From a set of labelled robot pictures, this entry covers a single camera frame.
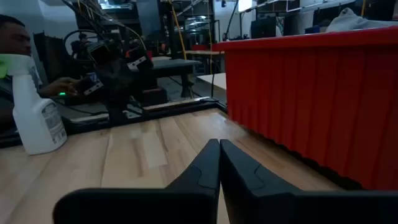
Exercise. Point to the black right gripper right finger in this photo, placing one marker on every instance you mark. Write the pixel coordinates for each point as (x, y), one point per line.
(264, 205)

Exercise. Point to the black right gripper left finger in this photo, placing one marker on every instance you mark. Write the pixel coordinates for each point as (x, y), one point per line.
(186, 205)

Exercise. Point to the grey Reebok t-shirt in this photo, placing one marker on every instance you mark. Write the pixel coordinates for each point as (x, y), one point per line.
(351, 21)

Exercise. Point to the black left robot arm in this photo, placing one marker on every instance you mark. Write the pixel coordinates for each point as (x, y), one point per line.
(118, 81)

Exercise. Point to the red plastic laundry bin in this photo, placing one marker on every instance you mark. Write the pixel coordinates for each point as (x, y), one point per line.
(311, 93)

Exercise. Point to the dark workshop table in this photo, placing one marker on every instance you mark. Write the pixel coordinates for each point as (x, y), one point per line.
(174, 65)

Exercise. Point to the person's hand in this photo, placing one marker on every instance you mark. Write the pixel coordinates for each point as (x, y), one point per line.
(62, 87)

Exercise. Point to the white spray bottle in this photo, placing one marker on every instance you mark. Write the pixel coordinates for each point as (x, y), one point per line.
(34, 124)

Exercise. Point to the black computer monitor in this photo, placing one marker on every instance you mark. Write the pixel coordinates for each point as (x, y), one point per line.
(262, 28)

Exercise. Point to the person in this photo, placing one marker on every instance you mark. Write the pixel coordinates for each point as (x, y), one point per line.
(12, 40)

